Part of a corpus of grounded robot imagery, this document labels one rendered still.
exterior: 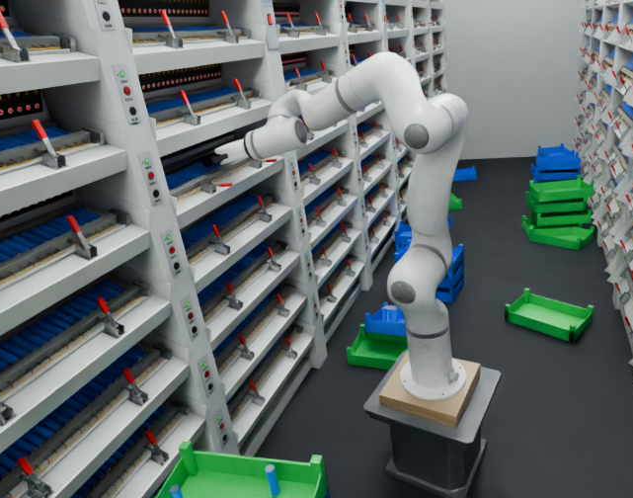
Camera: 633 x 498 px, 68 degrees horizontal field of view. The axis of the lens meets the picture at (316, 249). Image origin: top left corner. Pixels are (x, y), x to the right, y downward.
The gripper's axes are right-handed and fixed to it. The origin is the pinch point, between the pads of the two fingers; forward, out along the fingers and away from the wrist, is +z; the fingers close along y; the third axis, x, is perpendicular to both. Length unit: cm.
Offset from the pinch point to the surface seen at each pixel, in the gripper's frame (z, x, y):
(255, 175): -5.3, 9.5, -10.8
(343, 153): 2, 22, -99
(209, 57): -11.8, -25.9, -0.5
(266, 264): 7.6, 42.3, -16.4
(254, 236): -2.0, 27.2, -3.0
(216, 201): -4.7, 10.7, 10.9
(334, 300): 10, 81, -58
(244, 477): -26, 58, 62
